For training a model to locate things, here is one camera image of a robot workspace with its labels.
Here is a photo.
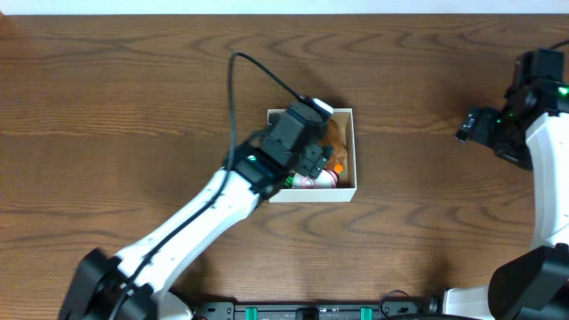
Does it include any pink duck toy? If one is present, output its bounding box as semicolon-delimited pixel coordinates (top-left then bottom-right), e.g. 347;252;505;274
290;170;339;189

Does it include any brown plush toy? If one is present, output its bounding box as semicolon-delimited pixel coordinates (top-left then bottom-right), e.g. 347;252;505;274
319;119;349;174

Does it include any green ball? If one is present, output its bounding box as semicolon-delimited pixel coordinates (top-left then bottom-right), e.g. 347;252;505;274
284;175;294;188

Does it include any white cardboard box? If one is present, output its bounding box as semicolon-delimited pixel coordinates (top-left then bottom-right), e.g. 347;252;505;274
269;108;357;203

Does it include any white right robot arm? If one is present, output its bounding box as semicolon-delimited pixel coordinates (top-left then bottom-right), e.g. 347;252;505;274
441;79;568;319

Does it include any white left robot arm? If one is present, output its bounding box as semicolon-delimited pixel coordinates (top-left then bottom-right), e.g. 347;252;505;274
58;141;333;320

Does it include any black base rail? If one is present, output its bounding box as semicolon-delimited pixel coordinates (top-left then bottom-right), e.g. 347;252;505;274
191;291;442;320

